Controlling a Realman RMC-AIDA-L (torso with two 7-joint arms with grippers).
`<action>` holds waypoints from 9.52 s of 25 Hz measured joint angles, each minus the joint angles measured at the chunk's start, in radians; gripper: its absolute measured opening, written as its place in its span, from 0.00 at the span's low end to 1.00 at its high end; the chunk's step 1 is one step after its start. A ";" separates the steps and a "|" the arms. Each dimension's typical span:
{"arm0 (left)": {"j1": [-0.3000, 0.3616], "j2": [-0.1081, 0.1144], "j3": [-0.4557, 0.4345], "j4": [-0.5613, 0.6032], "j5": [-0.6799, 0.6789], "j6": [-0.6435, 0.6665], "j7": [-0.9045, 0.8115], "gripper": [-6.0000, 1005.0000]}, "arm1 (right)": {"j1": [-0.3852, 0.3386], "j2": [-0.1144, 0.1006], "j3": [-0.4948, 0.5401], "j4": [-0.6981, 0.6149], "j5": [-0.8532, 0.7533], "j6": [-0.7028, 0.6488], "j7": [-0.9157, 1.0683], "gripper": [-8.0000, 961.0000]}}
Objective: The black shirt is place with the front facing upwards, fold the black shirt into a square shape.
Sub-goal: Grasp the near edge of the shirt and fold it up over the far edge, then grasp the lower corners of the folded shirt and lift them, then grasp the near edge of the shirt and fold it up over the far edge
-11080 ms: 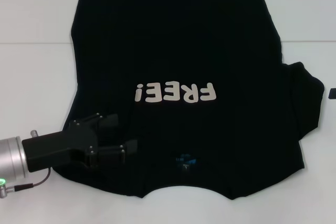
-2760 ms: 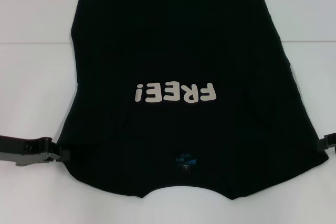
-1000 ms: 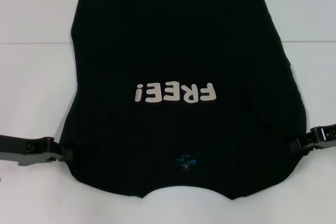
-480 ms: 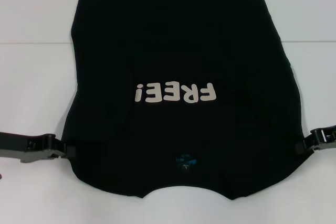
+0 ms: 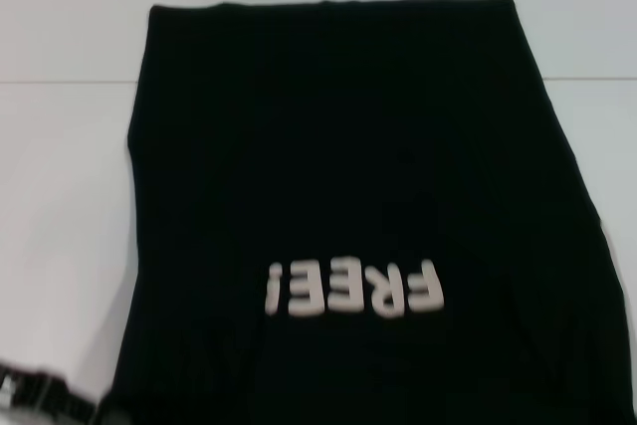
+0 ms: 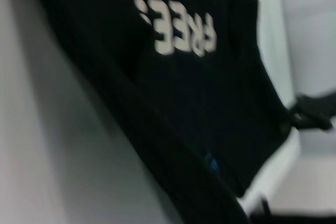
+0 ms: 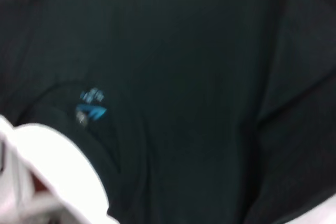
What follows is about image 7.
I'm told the black shirt with FREE print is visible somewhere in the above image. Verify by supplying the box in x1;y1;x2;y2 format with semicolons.
0;0;336;224

